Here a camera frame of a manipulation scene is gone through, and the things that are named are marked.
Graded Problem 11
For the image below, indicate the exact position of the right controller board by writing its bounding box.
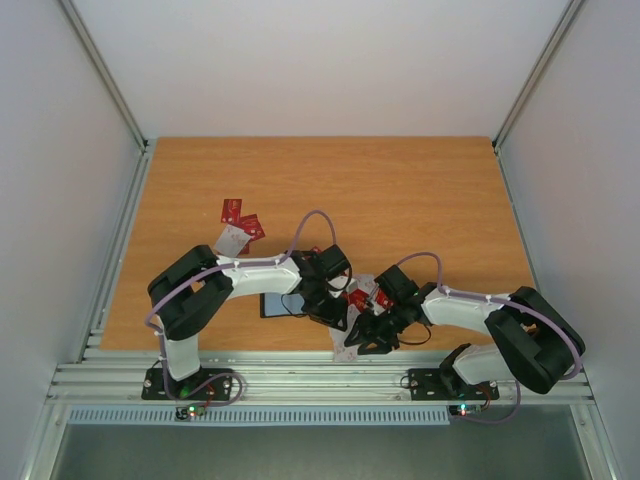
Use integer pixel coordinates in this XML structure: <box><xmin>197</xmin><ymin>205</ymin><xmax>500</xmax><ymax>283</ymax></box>
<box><xmin>449</xmin><ymin>403</ymin><xmax>484</xmax><ymax>417</ymax></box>

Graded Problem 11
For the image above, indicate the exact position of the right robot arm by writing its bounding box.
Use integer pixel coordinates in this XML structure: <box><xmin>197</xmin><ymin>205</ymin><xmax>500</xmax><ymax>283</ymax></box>
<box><xmin>344</xmin><ymin>265</ymin><xmax>586</xmax><ymax>397</ymax></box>

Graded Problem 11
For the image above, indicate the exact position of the red card left cluster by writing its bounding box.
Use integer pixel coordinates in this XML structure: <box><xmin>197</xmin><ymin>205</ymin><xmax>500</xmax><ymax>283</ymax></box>
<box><xmin>240</xmin><ymin>214</ymin><xmax>266</xmax><ymax>242</ymax></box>

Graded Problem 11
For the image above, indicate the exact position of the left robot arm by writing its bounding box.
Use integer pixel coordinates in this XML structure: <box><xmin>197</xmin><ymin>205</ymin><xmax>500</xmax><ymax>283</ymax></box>
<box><xmin>146</xmin><ymin>245</ymin><xmax>355</xmax><ymax>398</ymax></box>

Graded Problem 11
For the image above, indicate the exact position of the red card far left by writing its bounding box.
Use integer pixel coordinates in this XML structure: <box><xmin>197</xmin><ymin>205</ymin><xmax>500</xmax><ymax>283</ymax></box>
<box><xmin>221</xmin><ymin>198</ymin><xmax>242</xmax><ymax>225</ymax></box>

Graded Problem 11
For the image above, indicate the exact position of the red card column upper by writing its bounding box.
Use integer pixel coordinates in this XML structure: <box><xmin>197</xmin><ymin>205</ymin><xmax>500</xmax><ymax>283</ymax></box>
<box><xmin>373</xmin><ymin>288</ymin><xmax>393</xmax><ymax>309</ymax></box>

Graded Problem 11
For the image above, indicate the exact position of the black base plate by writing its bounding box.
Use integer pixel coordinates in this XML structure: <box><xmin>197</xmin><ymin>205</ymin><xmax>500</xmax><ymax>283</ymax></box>
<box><xmin>407</xmin><ymin>368</ymin><xmax>500</xmax><ymax>401</ymax></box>
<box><xmin>141</xmin><ymin>367</ymin><xmax>238</xmax><ymax>402</ymax></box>

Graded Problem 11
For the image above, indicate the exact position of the red card centre pile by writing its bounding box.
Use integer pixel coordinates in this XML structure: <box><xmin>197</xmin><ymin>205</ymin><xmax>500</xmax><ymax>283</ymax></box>
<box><xmin>348</xmin><ymin>288</ymin><xmax>369</xmax><ymax>312</ymax></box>

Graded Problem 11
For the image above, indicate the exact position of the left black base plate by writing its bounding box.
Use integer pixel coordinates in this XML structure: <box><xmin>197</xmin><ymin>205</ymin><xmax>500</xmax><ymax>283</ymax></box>
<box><xmin>141</xmin><ymin>367</ymin><xmax>238</xmax><ymax>402</ymax></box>

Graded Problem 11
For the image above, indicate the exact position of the grey slotted cable duct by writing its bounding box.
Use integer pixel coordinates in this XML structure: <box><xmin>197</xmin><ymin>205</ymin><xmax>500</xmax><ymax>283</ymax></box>
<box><xmin>67</xmin><ymin>405</ymin><xmax>450</xmax><ymax>427</ymax></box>

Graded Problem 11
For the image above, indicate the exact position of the white card upper pile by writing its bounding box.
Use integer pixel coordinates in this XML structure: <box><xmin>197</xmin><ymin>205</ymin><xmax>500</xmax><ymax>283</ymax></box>
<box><xmin>354</xmin><ymin>274</ymin><xmax>377</xmax><ymax>297</ymax></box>

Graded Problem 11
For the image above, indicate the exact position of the white card left cluster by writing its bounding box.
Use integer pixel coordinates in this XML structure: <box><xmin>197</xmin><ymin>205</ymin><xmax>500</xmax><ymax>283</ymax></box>
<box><xmin>214</xmin><ymin>224</ymin><xmax>251</xmax><ymax>257</ymax></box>

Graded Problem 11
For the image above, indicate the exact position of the left controller board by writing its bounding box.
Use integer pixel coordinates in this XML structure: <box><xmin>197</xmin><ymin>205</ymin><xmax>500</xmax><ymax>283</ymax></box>
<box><xmin>175</xmin><ymin>405</ymin><xmax>207</xmax><ymax>421</ymax></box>

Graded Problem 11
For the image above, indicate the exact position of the black leather card holder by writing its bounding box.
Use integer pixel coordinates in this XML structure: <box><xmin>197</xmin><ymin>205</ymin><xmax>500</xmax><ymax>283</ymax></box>
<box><xmin>260</xmin><ymin>293</ymin><xmax>306</xmax><ymax>318</ymax></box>

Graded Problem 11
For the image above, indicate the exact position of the controller board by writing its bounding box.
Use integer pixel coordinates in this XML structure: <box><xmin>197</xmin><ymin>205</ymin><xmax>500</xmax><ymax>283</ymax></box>
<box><xmin>175</xmin><ymin>405</ymin><xmax>207</xmax><ymax>421</ymax></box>
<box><xmin>449</xmin><ymin>403</ymin><xmax>484</xmax><ymax>417</ymax></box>

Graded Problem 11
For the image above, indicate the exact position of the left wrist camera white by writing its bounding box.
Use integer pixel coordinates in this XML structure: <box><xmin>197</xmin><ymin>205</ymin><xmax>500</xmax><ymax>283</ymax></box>
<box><xmin>327</xmin><ymin>275</ymin><xmax>352</xmax><ymax>292</ymax></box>

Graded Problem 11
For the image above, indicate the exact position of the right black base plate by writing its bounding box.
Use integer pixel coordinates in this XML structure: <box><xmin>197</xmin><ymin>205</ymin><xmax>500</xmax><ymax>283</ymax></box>
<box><xmin>407</xmin><ymin>368</ymin><xmax>500</xmax><ymax>401</ymax></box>

